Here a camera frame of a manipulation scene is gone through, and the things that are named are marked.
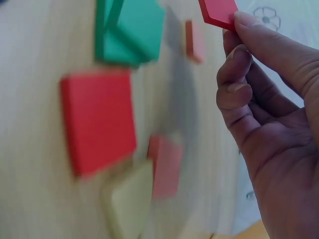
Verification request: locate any person's right hand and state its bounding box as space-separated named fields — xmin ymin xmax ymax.
xmin=216 ymin=10 xmax=319 ymax=239

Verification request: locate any small red block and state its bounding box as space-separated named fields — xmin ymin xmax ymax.
xmin=198 ymin=0 xmax=239 ymax=32

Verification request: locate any small pink flat block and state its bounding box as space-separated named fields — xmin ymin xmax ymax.
xmin=184 ymin=20 xmax=206 ymax=65

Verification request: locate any green flat block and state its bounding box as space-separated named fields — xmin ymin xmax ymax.
xmin=94 ymin=0 xmax=141 ymax=69
xmin=106 ymin=0 xmax=164 ymax=63

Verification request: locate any large red square block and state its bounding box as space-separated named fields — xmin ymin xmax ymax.
xmin=60 ymin=70 xmax=138 ymax=179

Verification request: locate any cream flat block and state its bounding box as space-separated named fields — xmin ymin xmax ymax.
xmin=100 ymin=159 xmax=156 ymax=239

